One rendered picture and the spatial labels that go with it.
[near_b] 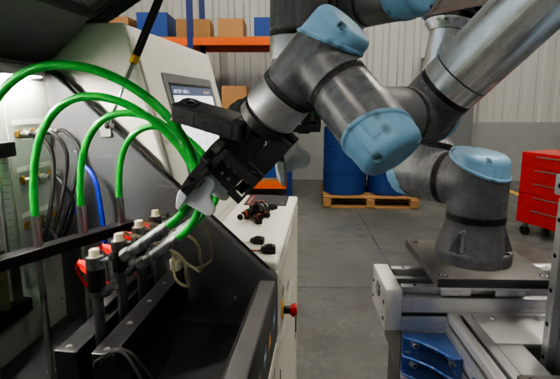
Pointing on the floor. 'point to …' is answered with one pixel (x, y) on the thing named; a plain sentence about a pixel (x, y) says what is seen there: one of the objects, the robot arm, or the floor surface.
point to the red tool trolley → (538, 190)
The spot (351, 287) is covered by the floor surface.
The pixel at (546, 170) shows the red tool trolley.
